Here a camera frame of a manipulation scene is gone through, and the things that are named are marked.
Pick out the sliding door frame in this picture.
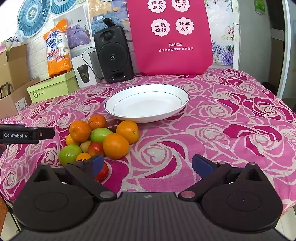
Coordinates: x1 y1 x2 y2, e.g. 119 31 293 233
232 0 296 99

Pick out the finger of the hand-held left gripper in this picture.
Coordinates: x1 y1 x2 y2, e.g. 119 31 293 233
37 127 55 140

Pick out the small orange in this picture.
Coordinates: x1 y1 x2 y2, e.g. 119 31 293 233
76 152 92 162

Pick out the cardboard box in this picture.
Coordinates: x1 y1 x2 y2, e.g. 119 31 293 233
0 43 41 120

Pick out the dark red plum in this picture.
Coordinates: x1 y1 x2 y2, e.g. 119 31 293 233
106 119 122 131

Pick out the purple bedding wall poster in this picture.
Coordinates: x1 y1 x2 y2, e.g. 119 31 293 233
54 6 92 55

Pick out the pale yellow plum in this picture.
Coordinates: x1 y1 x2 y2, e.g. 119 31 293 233
80 140 92 153

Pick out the white cup box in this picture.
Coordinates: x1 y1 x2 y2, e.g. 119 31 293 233
70 54 97 89

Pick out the pink tote bag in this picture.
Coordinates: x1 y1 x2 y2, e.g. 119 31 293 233
126 0 213 76

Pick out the orange paper cup pack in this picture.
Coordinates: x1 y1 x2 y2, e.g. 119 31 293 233
43 19 73 78

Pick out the blue bedding wall poster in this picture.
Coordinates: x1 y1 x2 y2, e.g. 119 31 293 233
87 0 130 40

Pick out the red yellow plum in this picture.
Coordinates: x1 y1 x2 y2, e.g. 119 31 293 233
88 142 104 157

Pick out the blue paper fan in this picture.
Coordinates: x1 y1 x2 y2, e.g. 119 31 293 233
50 0 78 15
17 0 52 39

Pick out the white plate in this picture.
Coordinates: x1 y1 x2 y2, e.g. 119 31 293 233
105 84 190 123

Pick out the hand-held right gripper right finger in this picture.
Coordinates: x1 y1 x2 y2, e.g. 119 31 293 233
179 154 269 202

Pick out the light green box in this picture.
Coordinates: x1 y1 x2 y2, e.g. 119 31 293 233
26 70 80 104

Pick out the pink rose tablecloth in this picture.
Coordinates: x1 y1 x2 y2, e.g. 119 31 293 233
0 67 296 223

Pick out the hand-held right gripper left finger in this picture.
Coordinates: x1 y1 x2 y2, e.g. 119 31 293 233
30 154 117 202

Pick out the thin black cable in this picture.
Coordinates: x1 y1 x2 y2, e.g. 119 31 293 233
81 46 105 80

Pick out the green sticker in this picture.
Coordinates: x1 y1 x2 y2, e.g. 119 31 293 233
254 0 266 15

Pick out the black speaker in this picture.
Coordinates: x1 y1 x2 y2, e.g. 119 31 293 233
94 25 134 84

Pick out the yellow orange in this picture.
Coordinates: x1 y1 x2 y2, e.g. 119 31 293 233
65 134 80 146

